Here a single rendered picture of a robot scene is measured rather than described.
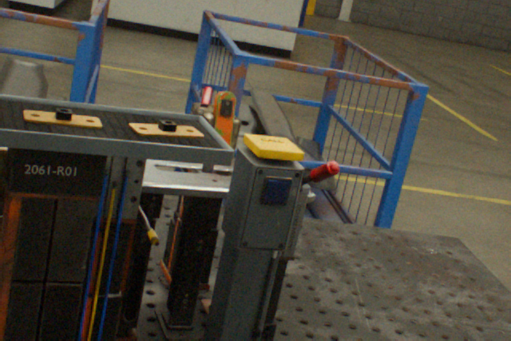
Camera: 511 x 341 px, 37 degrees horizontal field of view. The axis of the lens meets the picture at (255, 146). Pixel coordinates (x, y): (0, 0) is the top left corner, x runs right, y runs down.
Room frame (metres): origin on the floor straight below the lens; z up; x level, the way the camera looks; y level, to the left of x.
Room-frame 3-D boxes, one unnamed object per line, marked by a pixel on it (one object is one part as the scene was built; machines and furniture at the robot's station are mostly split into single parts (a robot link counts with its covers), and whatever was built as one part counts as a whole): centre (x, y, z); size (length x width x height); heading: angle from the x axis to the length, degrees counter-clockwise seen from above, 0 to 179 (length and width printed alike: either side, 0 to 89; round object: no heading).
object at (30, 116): (0.82, 0.22, 1.17); 0.08 x 0.04 x 0.01; 112
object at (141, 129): (0.86, 0.11, 1.17); 0.08 x 0.04 x 0.01; 122
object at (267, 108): (3.54, -0.11, 0.47); 1.20 x 0.80 x 0.95; 13
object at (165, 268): (1.43, 0.09, 0.88); 0.15 x 0.11 x 0.36; 23
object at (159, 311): (1.24, 0.07, 0.84); 0.11 x 0.06 x 0.29; 23
